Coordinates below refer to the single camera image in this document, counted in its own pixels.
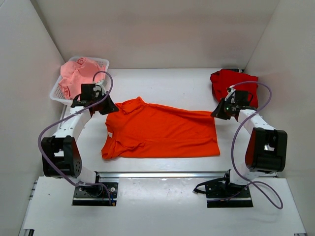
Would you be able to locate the orange t shirt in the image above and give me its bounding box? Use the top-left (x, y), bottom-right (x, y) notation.
top-left (101, 97), bottom-right (220, 160)

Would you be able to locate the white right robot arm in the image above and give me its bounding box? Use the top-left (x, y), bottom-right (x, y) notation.
top-left (211, 88), bottom-right (287, 197)

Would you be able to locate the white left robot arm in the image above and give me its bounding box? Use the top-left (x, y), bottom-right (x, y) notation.
top-left (39, 83), bottom-right (119, 196)

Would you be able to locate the pink t shirt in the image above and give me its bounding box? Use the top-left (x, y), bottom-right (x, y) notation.
top-left (59, 57), bottom-right (106, 100)

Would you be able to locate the red folded t shirt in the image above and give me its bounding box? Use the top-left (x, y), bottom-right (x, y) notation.
top-left (210, 69), bottom-right (258, 108)

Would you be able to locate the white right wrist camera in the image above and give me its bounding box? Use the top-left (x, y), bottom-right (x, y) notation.
top-left (225, 85), bottom-right (236, 102)

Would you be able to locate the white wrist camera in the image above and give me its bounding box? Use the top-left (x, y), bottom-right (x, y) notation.
top-left (225, 85), bottom-right (236, 102)
top-left (94, 79), bottom-right (107, 96)

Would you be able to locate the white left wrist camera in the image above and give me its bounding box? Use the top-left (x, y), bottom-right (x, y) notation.
top-left (94, 79), bottom-right (107, 96)

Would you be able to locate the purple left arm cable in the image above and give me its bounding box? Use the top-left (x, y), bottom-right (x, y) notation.
top-left (37, 71), bottom-right (114, 206)

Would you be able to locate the aluminium table rail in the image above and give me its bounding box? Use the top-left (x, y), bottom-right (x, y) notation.
top-left (98, 172), bottom-right (225, 178)

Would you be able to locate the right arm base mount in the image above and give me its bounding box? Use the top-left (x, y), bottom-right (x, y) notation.
top-left (193, 170), bottom-right (253, 208)

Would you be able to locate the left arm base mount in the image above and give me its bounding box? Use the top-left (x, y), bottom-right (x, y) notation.
top-left (72, 173), bottom-right (119, 207)

